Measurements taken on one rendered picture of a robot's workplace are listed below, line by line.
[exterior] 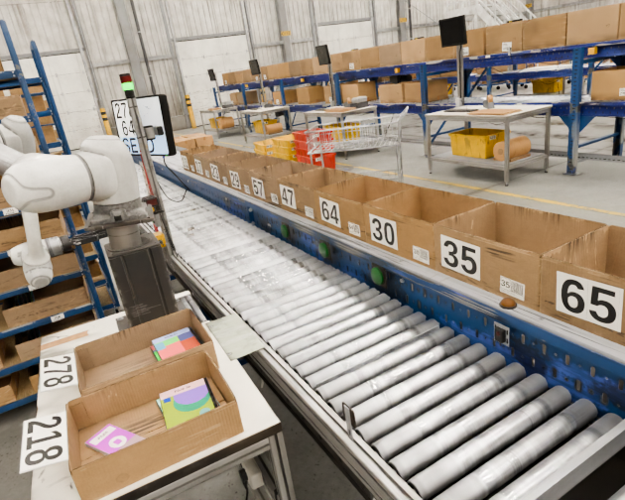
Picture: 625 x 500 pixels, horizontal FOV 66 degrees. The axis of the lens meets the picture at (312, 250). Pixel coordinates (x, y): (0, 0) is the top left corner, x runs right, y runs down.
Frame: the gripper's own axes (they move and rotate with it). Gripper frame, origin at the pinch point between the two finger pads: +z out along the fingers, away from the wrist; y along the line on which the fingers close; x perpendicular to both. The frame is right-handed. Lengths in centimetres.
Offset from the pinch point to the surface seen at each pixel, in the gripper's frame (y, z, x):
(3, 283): 21, -51, 17
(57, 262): 21.8, -25.4, 14.2
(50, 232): 20.8, -23.7, -2.2
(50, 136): 122, -8, -42
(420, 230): -133, 86, -7
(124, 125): 35, 28, -46
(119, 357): -94, -13, 19
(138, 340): -94, -6, 15
